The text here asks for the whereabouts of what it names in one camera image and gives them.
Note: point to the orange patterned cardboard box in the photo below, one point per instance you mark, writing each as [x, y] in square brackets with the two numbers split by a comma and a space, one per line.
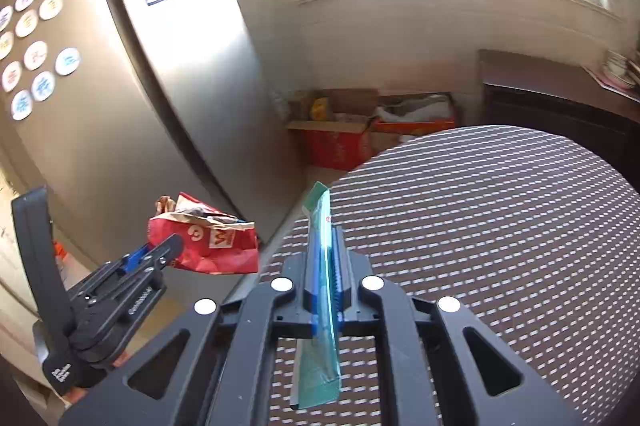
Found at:
[415, 128]

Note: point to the red snack bag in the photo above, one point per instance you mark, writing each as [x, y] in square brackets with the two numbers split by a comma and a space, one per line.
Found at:
[220, 251]

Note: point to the white plastic bag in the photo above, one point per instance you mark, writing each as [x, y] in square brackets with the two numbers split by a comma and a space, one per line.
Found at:
[412, 108]

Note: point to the dark wooden cabinet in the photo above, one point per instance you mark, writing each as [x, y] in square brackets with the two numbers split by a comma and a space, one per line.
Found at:
[550, 116]

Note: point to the yellow packet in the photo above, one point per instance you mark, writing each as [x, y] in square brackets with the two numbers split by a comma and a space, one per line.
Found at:
[321, 110]

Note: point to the stack of plates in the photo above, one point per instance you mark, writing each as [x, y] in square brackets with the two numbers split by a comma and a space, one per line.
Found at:
[620, 68]

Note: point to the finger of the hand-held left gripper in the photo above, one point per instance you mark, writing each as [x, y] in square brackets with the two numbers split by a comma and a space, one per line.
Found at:
[167, 248]
[134, 258]

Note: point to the small brown cardboard box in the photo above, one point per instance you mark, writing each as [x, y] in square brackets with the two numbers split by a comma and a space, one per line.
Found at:
[299, 106]

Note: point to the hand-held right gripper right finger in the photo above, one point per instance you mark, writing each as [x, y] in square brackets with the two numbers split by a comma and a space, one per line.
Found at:
[338, 286]

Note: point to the teal plastic wrapper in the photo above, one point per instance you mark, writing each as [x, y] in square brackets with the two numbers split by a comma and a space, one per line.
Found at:
[320, 376]

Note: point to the brown dotted tablecloth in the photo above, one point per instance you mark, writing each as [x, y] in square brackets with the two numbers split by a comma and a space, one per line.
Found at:
[475, 231]

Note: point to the red cardboard box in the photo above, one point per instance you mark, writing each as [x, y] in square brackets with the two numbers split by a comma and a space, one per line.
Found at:
[330, 146]

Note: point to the silver refrigerator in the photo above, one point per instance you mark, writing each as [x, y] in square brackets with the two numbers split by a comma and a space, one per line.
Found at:
[150, 106]

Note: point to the group of round fridge magnets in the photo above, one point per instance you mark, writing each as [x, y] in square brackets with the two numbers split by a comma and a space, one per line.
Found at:
[44, 86]

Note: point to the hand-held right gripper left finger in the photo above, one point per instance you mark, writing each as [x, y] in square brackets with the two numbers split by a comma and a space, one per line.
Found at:
[311, 301]

